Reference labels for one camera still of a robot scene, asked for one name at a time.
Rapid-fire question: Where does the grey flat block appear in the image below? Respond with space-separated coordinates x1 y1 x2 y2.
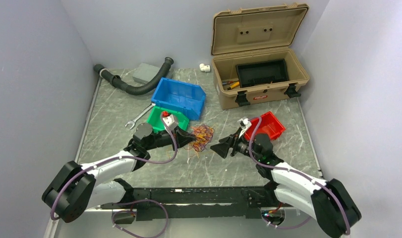
132 63 160 84

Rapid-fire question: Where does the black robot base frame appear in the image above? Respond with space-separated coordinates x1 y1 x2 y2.
101 179 290 225

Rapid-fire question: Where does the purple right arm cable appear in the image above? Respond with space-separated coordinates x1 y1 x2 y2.
248 117 351 236

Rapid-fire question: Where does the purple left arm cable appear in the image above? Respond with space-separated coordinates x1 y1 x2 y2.
50 126 179 221

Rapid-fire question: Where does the tan plastic toolbox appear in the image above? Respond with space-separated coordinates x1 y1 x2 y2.
211 3 310 110

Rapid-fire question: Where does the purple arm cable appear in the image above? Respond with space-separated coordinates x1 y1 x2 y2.
248 117 351 236
50 126 179 221

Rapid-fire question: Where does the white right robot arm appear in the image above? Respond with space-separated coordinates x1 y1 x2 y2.
210 132 362 238

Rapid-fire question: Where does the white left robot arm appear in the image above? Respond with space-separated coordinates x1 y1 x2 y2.
42 123 196 223

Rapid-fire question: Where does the black toolbox tray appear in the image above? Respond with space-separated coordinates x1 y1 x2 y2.
235 59 289 88

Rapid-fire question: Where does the red plastic bin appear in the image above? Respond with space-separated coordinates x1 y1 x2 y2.
244 111 286 141

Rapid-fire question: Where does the silver open-end wrench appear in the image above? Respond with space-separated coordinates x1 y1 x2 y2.
125 102 156 129

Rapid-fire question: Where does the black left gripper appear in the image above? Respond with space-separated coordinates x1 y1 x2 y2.
145 125 196 152

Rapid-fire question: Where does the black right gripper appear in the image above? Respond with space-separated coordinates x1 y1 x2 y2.
210 127 262 162

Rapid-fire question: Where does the yellow handled screwdriver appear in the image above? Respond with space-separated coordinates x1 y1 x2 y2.
222 80 240 90

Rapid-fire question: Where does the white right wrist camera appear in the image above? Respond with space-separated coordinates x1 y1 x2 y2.
237 117 252 138

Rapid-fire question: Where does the green plastic bin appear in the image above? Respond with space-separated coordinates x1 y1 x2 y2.
147 106 190 132

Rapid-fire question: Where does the purple thin cable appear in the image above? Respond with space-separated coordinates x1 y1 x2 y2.
187 124 216 155

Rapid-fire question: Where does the white pipe elbow fitting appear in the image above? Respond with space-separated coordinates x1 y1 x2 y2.
199 63 211 72

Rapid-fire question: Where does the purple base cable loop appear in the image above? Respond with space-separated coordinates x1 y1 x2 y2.
111 199 170 238

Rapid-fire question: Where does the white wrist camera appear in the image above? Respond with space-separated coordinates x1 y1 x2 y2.
161 111 179 131
237 117 252 138

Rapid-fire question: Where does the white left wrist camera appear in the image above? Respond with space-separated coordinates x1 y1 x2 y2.
161 111 179 131

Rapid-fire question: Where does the blue plastic bin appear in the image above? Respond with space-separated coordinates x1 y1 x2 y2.
151 77 206 120

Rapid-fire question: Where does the black corrugated hose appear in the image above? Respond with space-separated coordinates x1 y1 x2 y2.
93 57 175 96

